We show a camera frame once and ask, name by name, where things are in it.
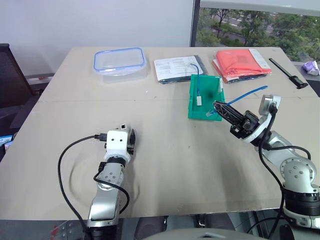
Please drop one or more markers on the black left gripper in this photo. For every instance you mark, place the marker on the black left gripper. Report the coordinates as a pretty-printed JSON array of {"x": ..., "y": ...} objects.
[{"x": 130, "y": 148}]

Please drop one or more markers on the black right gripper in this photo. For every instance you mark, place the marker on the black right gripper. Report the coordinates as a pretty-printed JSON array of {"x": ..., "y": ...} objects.
[{"x": 246, "y": 125}]

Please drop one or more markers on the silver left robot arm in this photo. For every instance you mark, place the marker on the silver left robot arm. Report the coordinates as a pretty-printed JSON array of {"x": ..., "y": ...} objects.
[{"x": 106, "y": 200}]

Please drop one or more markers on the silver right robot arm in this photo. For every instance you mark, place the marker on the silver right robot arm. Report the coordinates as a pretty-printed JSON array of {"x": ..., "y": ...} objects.
[{"x": 297, "y": 172}]

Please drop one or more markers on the green plastic bin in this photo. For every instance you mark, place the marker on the green plastic bin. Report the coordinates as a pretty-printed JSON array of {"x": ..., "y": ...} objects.
[{"x": 207, "y": 87}]

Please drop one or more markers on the orange packaged bag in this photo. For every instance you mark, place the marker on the orange packaged bag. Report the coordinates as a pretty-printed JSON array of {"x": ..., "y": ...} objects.
[{"x": 240, "y": 62}]

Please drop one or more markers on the black caliper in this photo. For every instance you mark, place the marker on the black caliper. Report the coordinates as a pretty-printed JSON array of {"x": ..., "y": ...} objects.
[{"x": 287, "y": 73}]

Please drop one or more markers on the clear container with blue rim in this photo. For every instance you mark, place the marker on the clear container with blue rim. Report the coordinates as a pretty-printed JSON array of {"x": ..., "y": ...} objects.
[{"x": 120, "y": 65}]

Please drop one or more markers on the purple and white packet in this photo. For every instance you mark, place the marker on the purple and white packet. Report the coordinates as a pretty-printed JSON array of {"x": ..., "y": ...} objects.
[{"x": 311, "y": 67}]

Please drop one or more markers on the grey robot torso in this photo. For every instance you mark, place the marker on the grey robot torso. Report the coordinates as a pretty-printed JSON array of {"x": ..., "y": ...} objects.
[{"x": 200, "y": 235}]

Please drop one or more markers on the blue box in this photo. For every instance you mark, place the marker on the blue box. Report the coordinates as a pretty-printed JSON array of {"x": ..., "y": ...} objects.
[{"x": 5, "y": 142}]

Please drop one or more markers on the black mesh chair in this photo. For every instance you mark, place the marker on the black mesh chair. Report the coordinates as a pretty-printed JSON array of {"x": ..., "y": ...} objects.
[{"x": 11, "y": 75}]

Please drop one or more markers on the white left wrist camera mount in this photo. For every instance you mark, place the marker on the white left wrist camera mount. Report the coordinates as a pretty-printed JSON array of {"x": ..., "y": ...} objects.
[{"x": 117, "y": 143}]

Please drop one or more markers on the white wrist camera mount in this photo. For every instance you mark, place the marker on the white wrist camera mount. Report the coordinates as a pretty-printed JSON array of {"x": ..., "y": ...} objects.
[
  {"x": 117, "y": 143},
  {"x": 267, "y": 103}
]

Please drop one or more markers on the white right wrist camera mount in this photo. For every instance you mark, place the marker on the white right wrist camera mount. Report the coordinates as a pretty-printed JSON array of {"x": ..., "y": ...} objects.
[{"x": 267, "y": 103}]

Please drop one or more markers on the dark window frame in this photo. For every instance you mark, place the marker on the dark window frame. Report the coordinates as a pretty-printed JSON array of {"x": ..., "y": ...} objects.
[{"x": 195, "y": 22}]

